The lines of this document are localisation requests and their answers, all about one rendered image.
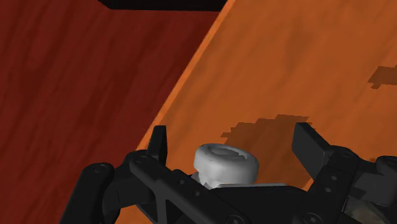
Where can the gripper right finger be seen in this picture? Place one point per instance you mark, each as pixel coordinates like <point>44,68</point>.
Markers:
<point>328,173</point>

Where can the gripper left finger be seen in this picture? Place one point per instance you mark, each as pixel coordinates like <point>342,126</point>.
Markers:
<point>161,183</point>

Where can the white round capped object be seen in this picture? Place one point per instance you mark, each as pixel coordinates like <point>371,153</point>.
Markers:
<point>226,167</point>

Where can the orange wooden table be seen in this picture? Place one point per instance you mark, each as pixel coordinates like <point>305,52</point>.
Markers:
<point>279,62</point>

